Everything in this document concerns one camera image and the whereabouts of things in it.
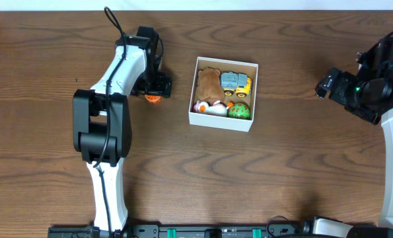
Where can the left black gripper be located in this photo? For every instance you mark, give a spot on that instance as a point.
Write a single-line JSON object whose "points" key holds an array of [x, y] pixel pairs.
{"points": [[158, 88]]}

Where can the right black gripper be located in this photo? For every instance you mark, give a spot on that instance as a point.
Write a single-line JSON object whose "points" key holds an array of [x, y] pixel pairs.
{"points": [[330, 86]]}

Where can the orange round toy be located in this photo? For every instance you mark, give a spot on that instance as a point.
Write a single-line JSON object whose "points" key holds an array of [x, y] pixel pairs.
{"points": [[153, 98]]}

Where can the brown plush toy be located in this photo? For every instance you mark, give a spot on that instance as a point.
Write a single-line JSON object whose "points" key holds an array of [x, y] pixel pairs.
{"points": [[208, 87]]}

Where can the white pink toy animal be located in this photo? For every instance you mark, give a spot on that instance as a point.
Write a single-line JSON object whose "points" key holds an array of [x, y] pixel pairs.
{"points": [[215, 109]]}

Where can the grey yellow toy truck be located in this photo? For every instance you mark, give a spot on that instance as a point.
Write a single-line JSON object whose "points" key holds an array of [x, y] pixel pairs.
{"points": [[238, 84]]}

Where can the green ball with orange numbers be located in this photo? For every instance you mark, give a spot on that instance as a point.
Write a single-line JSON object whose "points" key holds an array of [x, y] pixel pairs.
{"points": [[238, 110]]}

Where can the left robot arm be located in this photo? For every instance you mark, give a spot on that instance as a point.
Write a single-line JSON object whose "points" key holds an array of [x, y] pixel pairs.
{"points": [[102, 127]]}

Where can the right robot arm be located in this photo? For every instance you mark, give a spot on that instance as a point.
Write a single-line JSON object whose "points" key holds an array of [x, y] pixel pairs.
{"points": [[368, 95]]}

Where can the white cardboard box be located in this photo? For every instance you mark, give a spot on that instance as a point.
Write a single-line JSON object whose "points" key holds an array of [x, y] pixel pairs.
{"points": [[251, 70]]}

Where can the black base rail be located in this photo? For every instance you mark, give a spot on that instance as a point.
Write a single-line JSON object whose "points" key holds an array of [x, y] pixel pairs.
{"points": [[274, 228]]}

